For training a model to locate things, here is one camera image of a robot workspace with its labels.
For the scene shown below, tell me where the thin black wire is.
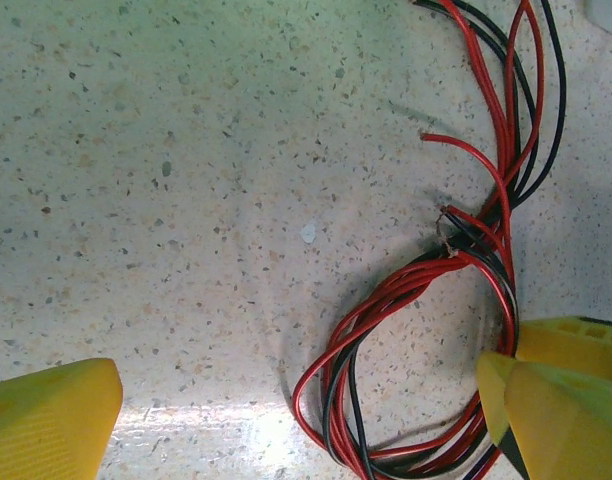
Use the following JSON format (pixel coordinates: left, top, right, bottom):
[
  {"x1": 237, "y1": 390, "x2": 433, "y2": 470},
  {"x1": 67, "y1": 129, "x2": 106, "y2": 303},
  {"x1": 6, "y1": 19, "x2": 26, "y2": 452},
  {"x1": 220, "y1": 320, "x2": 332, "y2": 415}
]
[
  {"x1": 320, "y1": 0, "x2": 537, "y2": 480},
  {"x1": 505, "y1": 0, "x2": 570, "y2": 211}
]

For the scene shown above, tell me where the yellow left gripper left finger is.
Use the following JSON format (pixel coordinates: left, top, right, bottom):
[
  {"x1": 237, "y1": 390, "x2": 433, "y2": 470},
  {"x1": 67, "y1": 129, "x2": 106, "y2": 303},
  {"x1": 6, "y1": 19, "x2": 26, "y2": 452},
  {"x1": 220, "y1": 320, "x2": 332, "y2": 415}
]
[{"x1": 0, "y1": 357, "x2": 125, "y2": 480}]

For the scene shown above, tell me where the white plastic basket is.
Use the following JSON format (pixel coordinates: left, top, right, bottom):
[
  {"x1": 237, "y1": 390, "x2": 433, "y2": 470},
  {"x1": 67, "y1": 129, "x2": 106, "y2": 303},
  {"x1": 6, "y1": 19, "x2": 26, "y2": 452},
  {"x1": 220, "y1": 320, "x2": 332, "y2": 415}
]
[{"x1": 583, "y1": 0, "x2": 612, "y2": 44}]

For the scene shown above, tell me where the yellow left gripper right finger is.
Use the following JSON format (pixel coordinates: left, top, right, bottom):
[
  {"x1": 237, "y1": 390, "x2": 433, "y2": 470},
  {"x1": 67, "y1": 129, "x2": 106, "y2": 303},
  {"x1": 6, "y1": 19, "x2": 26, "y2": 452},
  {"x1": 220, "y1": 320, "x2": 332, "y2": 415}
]
[{"x1": 474, "y1": 314, "x2": 612, "y2": 480}]

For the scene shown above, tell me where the thin red wire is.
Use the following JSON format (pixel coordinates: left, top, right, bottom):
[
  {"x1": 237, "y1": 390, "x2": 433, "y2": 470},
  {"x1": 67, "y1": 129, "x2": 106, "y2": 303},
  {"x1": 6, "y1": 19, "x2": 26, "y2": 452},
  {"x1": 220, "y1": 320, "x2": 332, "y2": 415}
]
[
  {"x1": 443, "y1": 203, "x2": 517, "y2": 281},
  {"x1": 500, "y1": 0, "x2": 547, "y2": 201}
]

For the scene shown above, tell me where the bundle of red black wires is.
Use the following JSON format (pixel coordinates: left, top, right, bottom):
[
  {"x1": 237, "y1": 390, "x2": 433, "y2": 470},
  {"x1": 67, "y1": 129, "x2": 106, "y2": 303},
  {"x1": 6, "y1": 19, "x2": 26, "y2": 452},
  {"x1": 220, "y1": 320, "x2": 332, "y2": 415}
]
[
  {"x1": 291, "y1": 0, "x2": 517, "y2": 476},
  {"x1": 418, "y1": 130, "x2": 520, "y2": 361}
]

